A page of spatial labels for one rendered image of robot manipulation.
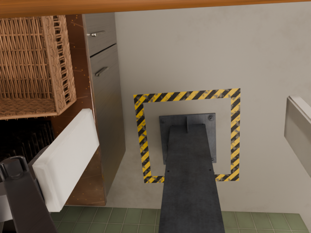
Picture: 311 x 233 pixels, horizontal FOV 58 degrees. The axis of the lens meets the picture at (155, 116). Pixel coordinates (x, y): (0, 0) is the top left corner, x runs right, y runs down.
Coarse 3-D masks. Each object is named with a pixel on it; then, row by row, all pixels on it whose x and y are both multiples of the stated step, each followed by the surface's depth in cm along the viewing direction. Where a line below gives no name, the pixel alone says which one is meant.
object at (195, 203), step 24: (144, 96) 158; (168, 96) 157; (192, 96) 156; (216, 96) 155; (144, 120) 164; (168, 120) 161; (192, 120) 160; (144, 144) 169; (168, 144) 140; (192, 144) 138; (144, 168) 176; (168, 168) 119; (192, 168) 117; (168, 192) 103; (192, 192) 102; (216, 192) 101; (168, 216) 91; (192, 216) 90; (216, 216) 89
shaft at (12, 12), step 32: (0, 0) 30; (32, 0) 29; (64, 0) 29; (96, 0) 29; (128, 0) 29; (160, 0) 28; (192, 0) 28; (224, 0) 28; (256, 0) 28; (288, 0) 28
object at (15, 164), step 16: (16, 160) 13; (0, 176) 13; (16, 176) 13; (16, 192) 12; (32, 192) 12; (16, 208) 11; (32, 208) 11; (16, 224) 10; (32, 224) 10; (48, 224) 10
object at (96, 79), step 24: (72, 24) 91; (96, 24) 106; (72, 48) 94; (96, 48) 106; (96, 72) 106; (96, 96) 106; (120, 96) 147; (0, 120) 106; (24, 120) 105; (96, 120) 104; (120, 120) 147; (120, 144) 147; (96, 168) 110; (72, 192) 115; (96, 192) 114
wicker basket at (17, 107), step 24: (0, 24) 92; (24, 24) 92; (48, 24) 79; (0, 48) 95; (24, 48) 94; (48, 48) 79; (0, 72) 98; (24, 72) 97; (48, 72) 97; (72, 72) 96; (0, 96) 101; (24, 96) 101; (48, 96) 100; (72, 96) 96
